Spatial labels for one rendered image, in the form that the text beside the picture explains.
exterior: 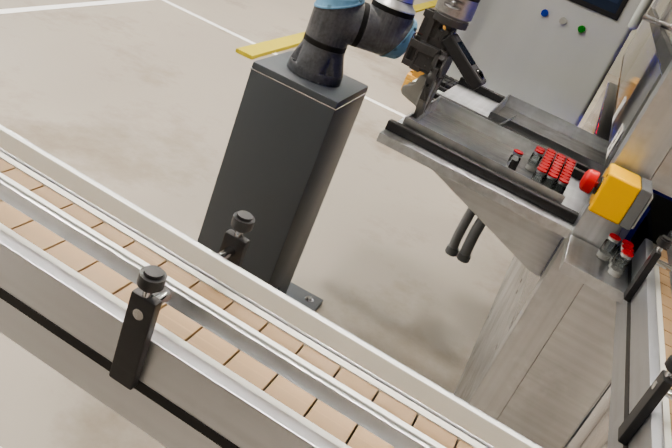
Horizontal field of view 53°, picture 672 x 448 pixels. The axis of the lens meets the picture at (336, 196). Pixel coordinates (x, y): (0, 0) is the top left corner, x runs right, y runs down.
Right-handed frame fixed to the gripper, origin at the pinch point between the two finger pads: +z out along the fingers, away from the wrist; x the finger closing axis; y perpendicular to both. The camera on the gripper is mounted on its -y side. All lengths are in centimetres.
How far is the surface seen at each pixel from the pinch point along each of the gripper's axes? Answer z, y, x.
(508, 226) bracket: 12.2, -26.0, 2.6
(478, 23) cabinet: -9, 11, -89
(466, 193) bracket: 10.0, -15.7, 2.5
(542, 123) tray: 3, -22, -54
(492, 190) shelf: 3.9, -20.3, 11.1
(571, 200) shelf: 3.8, -34.5, -4.8
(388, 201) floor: 92, 26, -156
